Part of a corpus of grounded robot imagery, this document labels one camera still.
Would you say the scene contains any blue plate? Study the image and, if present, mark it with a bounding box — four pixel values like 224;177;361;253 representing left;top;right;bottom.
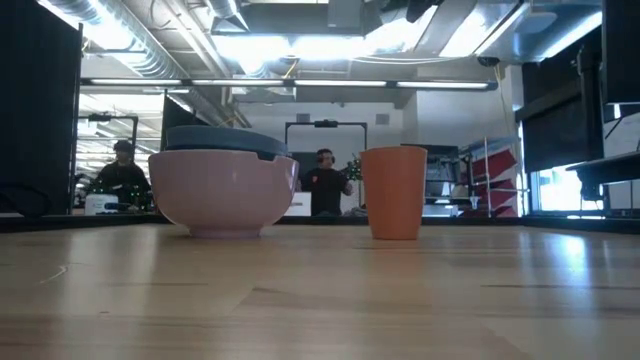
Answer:
164;124;290;162

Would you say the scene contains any black shelf board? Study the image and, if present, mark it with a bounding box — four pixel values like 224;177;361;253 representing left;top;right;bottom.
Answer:
565;151;640;202

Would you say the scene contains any person with headphones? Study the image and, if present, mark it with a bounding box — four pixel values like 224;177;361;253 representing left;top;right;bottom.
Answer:
299;148;354;217

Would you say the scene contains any white box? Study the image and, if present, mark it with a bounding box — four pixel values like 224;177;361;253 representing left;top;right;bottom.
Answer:
284;191;313;217

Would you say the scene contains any green plant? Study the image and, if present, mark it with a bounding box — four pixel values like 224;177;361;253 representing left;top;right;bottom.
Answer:
342;154;364;182

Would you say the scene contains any orange plastic cup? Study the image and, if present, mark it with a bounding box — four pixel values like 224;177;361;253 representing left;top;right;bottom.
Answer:
359;145;429;241

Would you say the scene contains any pale pink large bowl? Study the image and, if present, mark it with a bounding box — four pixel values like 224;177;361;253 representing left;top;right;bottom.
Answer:
147;149;300;239

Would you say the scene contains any long ceiling light bar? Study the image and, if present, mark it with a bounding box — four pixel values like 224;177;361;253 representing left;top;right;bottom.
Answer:
79;76;499;93

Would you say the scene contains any dark workstation equipment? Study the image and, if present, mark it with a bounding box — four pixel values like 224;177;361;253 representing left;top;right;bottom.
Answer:
399;143;461;207

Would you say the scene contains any black slanted screen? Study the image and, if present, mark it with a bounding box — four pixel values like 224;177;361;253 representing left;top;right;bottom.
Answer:
159;93;209;151

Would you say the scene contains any red and white rack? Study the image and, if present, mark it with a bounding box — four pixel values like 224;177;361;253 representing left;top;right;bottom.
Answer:
458;136;527;219

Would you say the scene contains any person with cap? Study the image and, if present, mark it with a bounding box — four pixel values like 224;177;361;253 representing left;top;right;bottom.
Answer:
93;139;153;212

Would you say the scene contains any white container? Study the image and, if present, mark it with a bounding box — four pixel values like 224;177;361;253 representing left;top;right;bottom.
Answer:
83;192;120;216

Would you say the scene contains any large black monitor block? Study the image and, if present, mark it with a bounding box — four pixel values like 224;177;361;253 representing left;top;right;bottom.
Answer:
514;27;605;174

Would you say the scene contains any black divider panel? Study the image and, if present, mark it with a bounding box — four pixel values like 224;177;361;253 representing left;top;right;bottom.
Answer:
0;0;84;218

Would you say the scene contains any black hanging panel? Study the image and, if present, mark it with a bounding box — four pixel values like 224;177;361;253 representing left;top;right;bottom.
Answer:
600;0;640;106

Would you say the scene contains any black rig frame with camera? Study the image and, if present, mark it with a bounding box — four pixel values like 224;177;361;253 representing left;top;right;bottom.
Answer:
76;113;140;147
284;119;369;152

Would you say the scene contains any silver ribbed ventilation duct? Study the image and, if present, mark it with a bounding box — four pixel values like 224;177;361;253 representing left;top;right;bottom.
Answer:
43;0;187;80

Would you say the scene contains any black table edge frame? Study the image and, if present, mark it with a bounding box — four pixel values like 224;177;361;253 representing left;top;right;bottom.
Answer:
0;213;640;235

